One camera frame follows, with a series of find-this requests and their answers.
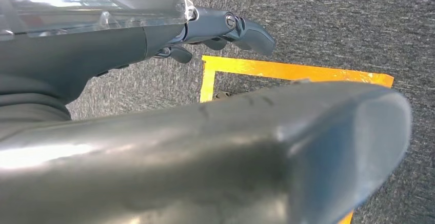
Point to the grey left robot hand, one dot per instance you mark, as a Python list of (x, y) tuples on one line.
[(102, 42)]

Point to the ribbed grey left arm sleeve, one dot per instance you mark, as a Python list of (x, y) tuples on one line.
[(27, 113)]

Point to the yellow floor tape square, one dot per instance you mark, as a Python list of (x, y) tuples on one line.
[(292, 71)]

